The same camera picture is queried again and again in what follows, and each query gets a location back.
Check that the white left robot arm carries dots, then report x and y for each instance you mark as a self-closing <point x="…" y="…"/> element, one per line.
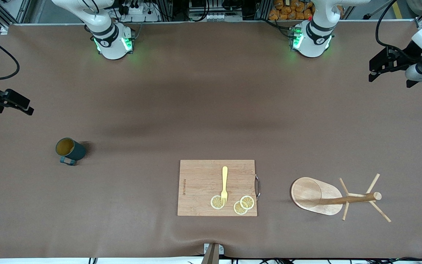
<point x="313" y="40"/>

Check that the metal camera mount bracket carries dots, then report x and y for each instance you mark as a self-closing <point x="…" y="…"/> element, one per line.
<point x="213" y="256"/>

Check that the yellow plastic fork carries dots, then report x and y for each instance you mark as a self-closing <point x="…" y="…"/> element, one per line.
<point x="225" y="179"/>

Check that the wooden mug tree rack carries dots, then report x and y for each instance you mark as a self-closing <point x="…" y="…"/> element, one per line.
<point x="306" y="198"/>

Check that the brown table mat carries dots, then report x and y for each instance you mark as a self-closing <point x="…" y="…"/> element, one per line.
<point x="123" y="110"/>

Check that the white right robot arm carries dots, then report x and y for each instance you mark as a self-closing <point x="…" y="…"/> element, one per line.
<point x="112" y="44"/>

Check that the teal cup yellow inside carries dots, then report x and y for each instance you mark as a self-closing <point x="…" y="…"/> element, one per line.
<point x="77" y="151"/>

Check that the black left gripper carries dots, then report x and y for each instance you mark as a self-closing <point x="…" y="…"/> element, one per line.
<point x="406" y="57"/>

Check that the orange toy pile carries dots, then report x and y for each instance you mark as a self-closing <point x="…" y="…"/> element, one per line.
<point x="288" y="11"/>

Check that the white power strip black plugs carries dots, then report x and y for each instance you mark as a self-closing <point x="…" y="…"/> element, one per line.
<point x="134" y="9"/>

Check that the lemon slice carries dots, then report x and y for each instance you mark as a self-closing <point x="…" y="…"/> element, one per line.
<point x="247" y="202"/>
<point x="238" y="209"/>
<point x="215" y="202"/>

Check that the white socket strip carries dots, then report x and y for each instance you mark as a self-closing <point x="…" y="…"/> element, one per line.
<point x="214" y="17"/>

